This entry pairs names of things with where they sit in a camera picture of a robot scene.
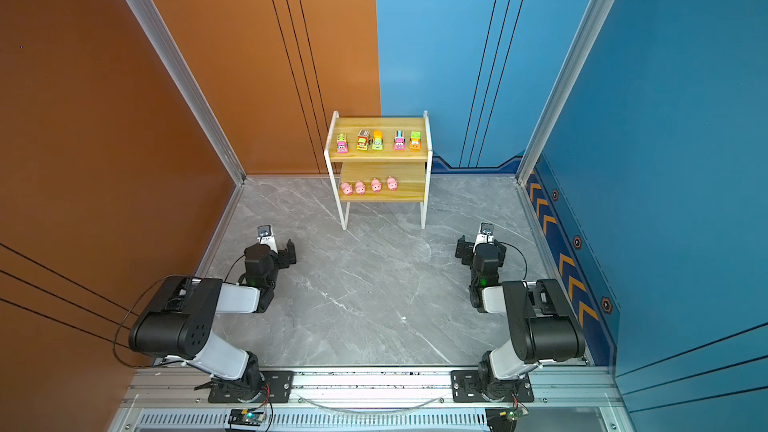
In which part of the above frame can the green orange dump truck toy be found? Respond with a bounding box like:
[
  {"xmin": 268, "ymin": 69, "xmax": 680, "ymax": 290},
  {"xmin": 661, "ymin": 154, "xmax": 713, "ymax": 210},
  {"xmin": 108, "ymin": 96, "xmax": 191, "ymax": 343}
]
[{"xmin": 409, "ymin": 130, "xmax": 422, "ymax": 151}]

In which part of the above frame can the pink toy truck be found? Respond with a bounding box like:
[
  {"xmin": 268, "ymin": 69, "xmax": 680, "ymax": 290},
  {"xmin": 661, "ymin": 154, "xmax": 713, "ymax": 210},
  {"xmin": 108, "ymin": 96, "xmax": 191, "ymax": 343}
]
[
  {"xmin": 394, "ymin": 130, "xmax": 407, "ymax": 151},
  {"xmin": 336, "ymin": 133, "xmax": 349, "ymax": 154}
]

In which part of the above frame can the white frame wooden shelf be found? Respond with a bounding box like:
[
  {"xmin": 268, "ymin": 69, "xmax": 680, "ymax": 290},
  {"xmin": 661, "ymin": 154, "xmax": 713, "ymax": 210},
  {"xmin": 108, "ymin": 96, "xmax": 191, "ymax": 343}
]
[{"xmin": 323, "ymin": 111, "xmax": 434, "ymax": 229}]

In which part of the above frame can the green beige toy truck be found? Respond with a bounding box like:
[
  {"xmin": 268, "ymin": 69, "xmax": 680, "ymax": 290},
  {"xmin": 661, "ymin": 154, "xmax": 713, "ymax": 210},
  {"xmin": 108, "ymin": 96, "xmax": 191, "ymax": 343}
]
[{"xmin": 356, "ymin": 129, "xmax": 370, "ymax": 151}]

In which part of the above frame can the orange green mixer truck toy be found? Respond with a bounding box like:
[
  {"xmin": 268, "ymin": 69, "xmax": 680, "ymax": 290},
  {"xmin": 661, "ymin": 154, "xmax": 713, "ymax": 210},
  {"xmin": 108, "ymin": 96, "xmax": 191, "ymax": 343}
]
[{"xmin": 372, "ymin": 130, "xmax": 383, "ymax": 151}]

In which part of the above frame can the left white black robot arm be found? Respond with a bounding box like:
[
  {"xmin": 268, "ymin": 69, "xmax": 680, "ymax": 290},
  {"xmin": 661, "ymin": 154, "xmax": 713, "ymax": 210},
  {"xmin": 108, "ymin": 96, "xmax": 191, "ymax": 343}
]
[{"xmin": 128, "ymin": 236, "xmax": 297, "ymax": 403}]

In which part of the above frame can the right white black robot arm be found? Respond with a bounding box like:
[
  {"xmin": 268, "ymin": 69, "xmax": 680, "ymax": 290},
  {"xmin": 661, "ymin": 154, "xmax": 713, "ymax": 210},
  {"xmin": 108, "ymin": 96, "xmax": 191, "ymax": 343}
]
[{"xmin": 455, "ymin": 226, "xmax": 587, "ymax": 402}]

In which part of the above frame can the left green circuit board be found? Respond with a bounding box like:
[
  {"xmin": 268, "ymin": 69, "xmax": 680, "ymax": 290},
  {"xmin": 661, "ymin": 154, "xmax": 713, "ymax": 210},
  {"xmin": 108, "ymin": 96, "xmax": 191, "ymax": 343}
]
[{"xmin": 227, "ymin": 408, "xmax": 268, "ymax": 431}]

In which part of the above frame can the green circuit board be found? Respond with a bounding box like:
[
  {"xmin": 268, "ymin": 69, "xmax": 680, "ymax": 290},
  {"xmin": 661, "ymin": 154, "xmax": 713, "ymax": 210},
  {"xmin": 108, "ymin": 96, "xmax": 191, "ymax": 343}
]
[
  {"xmin": 227, "ymin": 408, "xmax": 268, "ymax": 431},
  {"xmin": 485, "ymin": 403, "xmax": 530, "ymax": 432}
]

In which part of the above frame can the right green circuit board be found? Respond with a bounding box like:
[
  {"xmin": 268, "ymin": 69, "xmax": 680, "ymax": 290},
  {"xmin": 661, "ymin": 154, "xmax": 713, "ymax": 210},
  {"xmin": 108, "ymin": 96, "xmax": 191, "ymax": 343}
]
[{"xmin": 485, "ymin": 403, "xmax": 530, "ymax": 432}]

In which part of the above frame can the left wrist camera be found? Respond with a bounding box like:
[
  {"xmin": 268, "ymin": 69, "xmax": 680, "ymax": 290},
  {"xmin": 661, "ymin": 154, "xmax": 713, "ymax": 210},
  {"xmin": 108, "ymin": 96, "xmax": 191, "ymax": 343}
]
[{"xmin": 257, "ymin": 224, "xmax": 278, "ymax": 252}]

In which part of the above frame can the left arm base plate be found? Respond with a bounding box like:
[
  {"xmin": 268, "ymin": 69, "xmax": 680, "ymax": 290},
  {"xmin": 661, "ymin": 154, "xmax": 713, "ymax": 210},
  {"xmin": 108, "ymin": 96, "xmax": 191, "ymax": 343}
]
[{"xmin": 207, "ymin": 370, "xmax": 294, "ymax": 404}]

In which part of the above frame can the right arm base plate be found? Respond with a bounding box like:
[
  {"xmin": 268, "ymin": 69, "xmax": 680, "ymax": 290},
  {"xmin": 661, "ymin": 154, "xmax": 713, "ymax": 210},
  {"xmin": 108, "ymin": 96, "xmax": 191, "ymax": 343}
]
[{"xmin": 450, "ymin": 369, "xmax": 535, "ymax": 404}]

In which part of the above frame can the aluminium front rail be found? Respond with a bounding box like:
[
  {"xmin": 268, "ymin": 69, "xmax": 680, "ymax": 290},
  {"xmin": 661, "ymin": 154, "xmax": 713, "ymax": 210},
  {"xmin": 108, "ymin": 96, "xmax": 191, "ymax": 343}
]
[{"xmin": 119, "ymin": 365, "xmax": 623, "ymax": 410}]

